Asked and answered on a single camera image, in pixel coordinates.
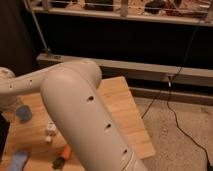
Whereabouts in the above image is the blue ceramic cup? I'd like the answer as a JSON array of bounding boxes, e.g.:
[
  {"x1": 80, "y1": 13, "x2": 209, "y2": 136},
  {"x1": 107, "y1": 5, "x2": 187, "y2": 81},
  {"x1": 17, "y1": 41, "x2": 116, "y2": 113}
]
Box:
[{"x1": 16, "y1": 105, "x2": 32, "y2": 122}]

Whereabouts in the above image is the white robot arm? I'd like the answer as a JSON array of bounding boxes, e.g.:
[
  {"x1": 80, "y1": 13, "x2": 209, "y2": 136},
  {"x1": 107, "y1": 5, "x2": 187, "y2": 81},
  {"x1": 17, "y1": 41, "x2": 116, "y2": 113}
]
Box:
[{"x1": 0, "y1": 59, "x2": 148, "y2": 171}]

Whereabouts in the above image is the metal rod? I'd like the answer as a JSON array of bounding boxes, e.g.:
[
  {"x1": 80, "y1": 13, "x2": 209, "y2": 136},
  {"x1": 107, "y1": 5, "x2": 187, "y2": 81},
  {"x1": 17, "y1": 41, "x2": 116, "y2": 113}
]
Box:
[{"x1": 26, "y1": 0, "x2": 51, "y2": 57}]

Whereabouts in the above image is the white tube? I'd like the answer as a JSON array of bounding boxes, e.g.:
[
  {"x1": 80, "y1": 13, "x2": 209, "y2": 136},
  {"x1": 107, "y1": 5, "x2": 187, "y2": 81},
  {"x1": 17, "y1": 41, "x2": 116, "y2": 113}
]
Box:
[{"x1": 45, "y1": 122, "x2": 57, "y2": 144}]

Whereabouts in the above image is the blue sponge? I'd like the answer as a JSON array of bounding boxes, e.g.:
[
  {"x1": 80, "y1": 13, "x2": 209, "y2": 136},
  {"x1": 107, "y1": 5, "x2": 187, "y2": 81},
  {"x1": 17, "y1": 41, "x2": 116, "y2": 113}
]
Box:
[{"x1": 7, "y1": 151, "x2": 29, "y2": 171}]

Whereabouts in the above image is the wooden shelf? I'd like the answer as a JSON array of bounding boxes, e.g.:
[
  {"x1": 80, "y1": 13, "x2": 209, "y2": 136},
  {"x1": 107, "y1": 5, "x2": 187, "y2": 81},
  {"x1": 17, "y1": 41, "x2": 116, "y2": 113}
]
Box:
[{"x1": 23, "y1": 0, "x2": 213, "y2": 27}]

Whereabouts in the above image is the black cable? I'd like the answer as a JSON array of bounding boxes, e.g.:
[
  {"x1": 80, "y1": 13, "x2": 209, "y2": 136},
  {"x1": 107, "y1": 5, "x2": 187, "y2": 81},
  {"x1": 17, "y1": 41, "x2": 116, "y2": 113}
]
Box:
[{"x1": 141, "y1": 19, "x2": 213, "y2": 168}]

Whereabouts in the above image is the orange handled brush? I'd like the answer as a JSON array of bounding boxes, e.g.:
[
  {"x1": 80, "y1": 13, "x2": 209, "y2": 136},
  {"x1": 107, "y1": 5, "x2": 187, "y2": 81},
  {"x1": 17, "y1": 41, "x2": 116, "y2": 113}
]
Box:
[{"x1": 52, "y1": 145, "x2": 72, "y2": 170}]

